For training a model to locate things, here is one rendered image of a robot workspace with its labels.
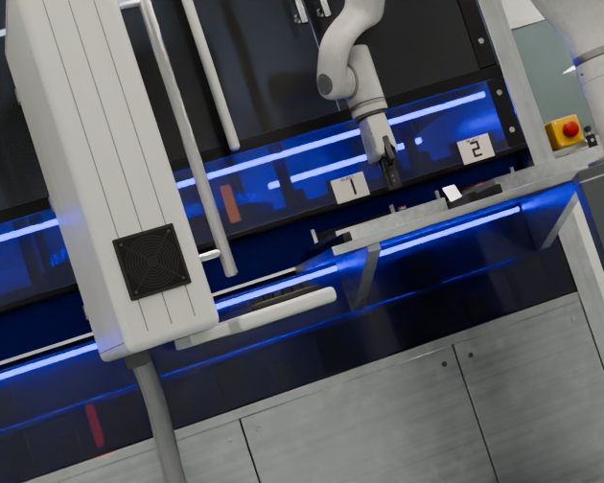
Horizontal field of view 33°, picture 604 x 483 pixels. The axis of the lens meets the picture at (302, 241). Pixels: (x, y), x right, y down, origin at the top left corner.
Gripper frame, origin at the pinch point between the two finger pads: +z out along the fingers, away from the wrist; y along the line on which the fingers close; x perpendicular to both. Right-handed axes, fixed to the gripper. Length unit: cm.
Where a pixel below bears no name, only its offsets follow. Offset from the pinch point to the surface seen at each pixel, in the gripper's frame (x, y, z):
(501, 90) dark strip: 40.8, -18.5, -14.9
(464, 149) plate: 26.3, -18.4, -3.5
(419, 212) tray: 1.3, 7.4, 9.0
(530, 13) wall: 293, -478, -121
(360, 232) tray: -13.0, 7.3, 9.2
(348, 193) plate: -5.7, -18.7, -1.5
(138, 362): -67, 6, 21
